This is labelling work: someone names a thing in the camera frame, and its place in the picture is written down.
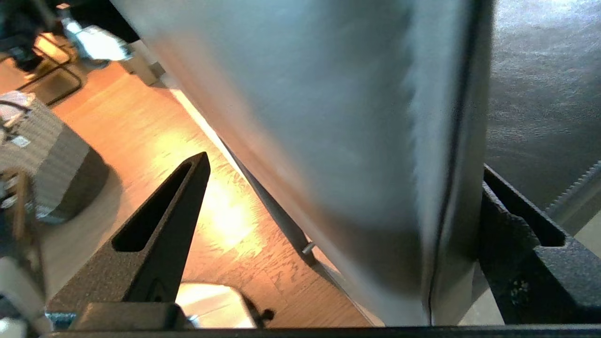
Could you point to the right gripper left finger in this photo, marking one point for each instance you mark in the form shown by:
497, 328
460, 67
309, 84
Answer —
162, 244

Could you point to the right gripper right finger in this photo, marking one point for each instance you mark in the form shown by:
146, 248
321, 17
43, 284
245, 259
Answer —
554, 281

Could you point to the woven grey basket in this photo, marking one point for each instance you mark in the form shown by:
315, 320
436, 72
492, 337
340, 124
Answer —
56, 159

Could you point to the white box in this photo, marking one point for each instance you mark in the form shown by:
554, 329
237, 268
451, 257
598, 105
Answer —
141, 63

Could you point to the black metal chair frame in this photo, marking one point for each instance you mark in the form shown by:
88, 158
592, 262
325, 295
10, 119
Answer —
56, 75

